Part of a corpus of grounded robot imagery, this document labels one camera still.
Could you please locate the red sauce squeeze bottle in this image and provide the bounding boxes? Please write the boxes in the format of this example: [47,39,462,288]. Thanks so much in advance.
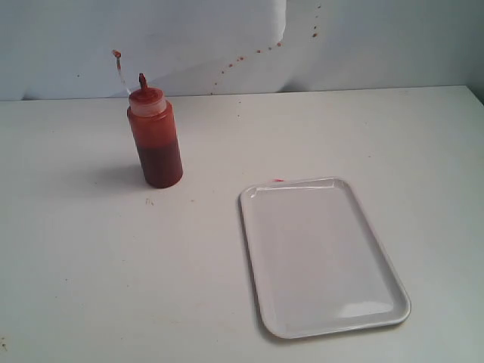
[127,73,183,189]

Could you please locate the white rectangular plastic tray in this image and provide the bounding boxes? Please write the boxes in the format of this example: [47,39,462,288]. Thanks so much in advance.
[239,177,411,340]

